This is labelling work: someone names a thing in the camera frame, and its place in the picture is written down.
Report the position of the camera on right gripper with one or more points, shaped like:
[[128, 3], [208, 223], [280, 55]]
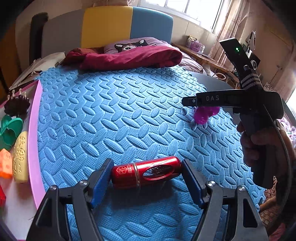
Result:
[[248, 77]]

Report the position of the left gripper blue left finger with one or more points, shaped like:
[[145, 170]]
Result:
[[98, 182]]

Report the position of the pink curtain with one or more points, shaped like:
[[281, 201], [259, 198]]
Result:
[[233, 27]]

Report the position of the grey yellow blue headboard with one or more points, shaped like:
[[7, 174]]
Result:
[[100, 26]]

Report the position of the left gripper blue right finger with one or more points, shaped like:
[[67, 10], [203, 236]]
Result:
[[195, 183]]

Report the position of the pink rimmed white tray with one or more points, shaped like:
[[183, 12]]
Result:
[[23, 199]]

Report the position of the red plastic block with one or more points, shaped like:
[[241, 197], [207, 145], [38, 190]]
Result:
[[2, 198]]

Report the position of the purple plastic cup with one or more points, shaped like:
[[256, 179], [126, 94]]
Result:
[[203, 113]]

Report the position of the orange cube block piece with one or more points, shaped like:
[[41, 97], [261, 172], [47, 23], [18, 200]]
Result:
[[5, 164]]

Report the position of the dark brown flower massager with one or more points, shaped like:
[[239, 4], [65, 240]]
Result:
[[17, 105]]

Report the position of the blue foam puzzle mat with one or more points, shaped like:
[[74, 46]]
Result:
[[131, 116]]

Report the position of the person right hand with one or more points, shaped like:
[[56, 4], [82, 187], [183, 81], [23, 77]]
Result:
[[266, 136]]

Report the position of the maroon red blanket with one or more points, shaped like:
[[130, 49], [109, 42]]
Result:
[[150, 56]]

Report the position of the yellow oval embossed soap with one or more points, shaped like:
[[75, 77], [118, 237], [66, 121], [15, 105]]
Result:
[[20, 158]]

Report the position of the black rolled mat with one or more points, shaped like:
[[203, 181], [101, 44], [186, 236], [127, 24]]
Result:
[[36, 32]]

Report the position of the green plastic stand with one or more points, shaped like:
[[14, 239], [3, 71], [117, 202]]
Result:
[[10, 130]]

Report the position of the beige folded cloth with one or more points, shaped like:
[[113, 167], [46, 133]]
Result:
[[38, 66]]

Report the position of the wooden side shelf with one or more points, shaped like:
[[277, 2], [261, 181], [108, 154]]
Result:
[[205, 60]]

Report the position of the red metal cylinder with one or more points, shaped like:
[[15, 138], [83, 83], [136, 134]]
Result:
[[136, 175]]

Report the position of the cat face pillow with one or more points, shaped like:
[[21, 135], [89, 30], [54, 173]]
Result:
[[126, 45]]

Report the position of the purple box on shelf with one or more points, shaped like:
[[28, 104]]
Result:
[[193, 44]]

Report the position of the black speaker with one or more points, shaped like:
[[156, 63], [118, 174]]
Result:
[[253, 59]]

